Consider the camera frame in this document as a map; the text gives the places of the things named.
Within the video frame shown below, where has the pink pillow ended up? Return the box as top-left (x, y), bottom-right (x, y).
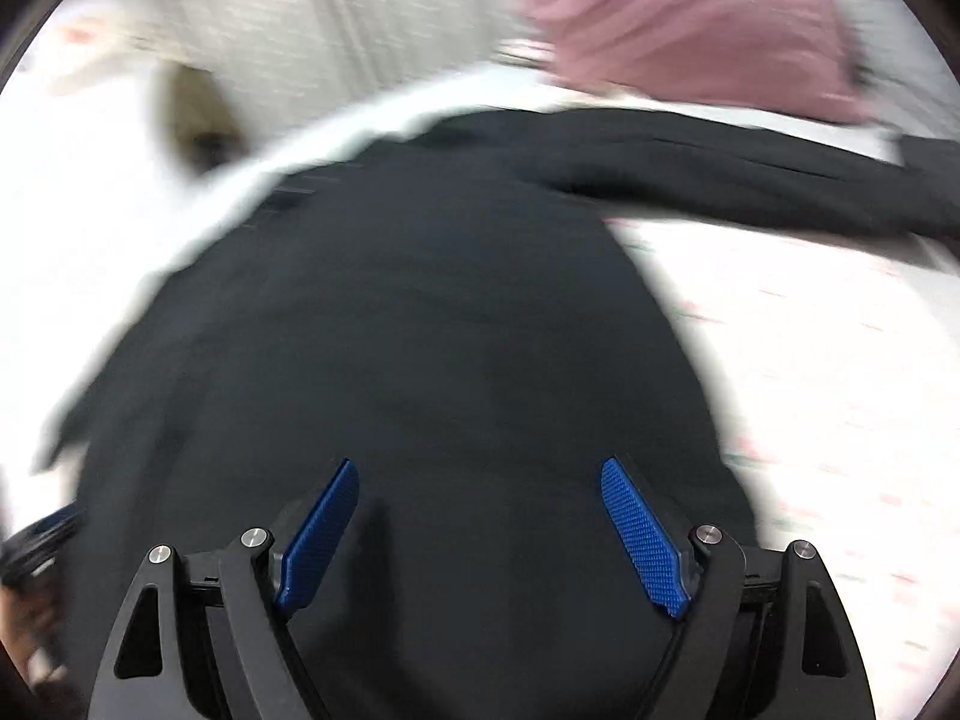
top-left (521, 0), bottom-right (869, 125)

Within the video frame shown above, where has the large black garment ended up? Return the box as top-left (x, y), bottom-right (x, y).
top-left (59, 109), bottom-right (958, 718)

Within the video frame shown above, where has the grey quilted blanket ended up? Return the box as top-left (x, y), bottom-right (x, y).
top-left (836, 0), bottom-right (958, 140)

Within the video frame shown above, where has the grey patterned curtain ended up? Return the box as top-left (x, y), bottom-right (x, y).
top-left (140, 0), bottom-right (535, 143)

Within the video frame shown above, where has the olive brown hanging bag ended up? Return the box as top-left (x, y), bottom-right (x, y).
top-left (158, 62), bottom-right (251, 177)

